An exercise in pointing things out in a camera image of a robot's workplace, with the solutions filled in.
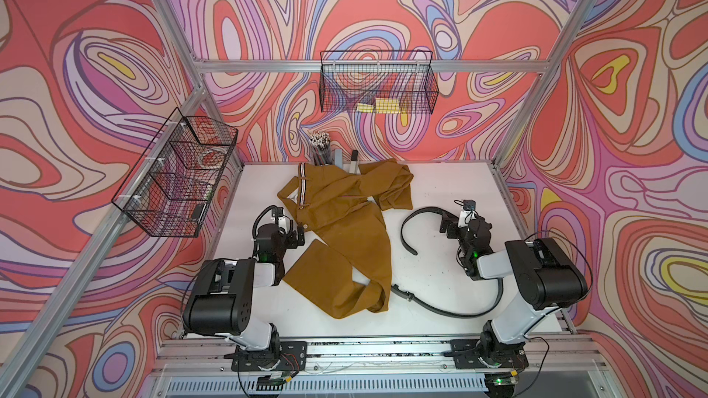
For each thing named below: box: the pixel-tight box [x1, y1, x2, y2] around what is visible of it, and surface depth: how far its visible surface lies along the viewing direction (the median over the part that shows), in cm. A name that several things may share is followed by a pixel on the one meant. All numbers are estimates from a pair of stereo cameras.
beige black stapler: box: [348, 149, 362, 176], surface depth 117 cm
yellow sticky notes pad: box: [356, 97, 402, 115], surface depth 86 cm
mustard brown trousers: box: [277, 159, 413, 320], surface depth 99 cm
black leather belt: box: [390, 206, 504, 319], surface depth 82 cm
